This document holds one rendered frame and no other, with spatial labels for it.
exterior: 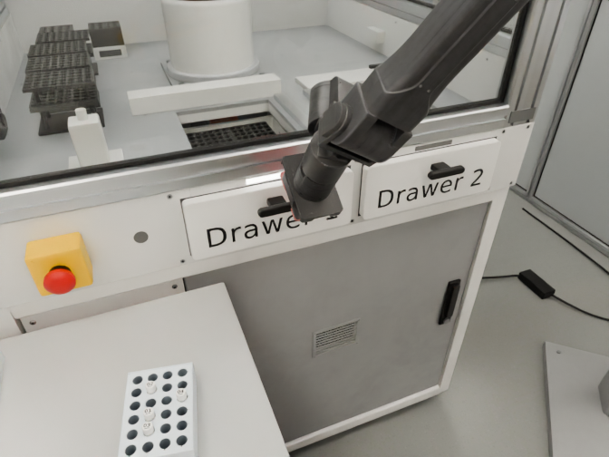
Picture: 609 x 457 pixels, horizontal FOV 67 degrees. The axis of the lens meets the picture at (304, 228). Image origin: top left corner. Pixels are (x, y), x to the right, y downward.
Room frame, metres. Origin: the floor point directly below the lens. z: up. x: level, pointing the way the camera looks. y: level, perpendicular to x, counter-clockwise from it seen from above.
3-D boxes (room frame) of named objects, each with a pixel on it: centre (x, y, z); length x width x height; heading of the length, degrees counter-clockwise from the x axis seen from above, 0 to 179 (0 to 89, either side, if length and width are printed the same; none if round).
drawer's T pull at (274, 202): (0.62, 0.04, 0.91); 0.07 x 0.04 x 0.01; 112
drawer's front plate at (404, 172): (0.76, -0.24, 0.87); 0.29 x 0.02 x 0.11; 112
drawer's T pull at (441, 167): (0.74, -0.25, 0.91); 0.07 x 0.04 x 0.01; 112
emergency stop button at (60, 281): (0.48, 0.34, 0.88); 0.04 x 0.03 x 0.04; 112
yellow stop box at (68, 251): (0.51, 0.35, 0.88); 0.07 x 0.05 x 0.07; 112
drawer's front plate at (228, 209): (0.64, 0.05, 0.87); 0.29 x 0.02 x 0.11; 112
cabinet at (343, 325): (1.11, 0.18, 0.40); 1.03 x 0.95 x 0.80; 112
